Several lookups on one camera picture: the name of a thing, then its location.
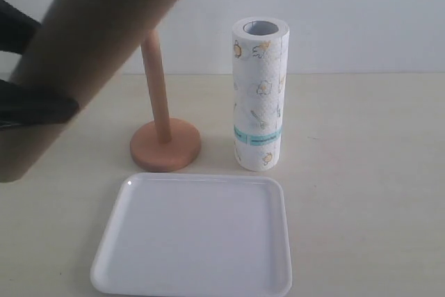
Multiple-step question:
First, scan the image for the brown cardboard tube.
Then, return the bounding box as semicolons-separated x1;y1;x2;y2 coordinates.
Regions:
1;0;178;182

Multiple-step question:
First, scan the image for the printed white paper towel roll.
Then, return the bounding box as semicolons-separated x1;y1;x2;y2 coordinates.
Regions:
232;17;290;172

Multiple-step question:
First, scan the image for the wooden paper towel holder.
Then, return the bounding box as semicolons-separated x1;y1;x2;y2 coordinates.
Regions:
129;30;202;172

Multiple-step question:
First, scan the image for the white plastic tray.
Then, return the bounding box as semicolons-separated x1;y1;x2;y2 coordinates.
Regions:
90;172;293;296

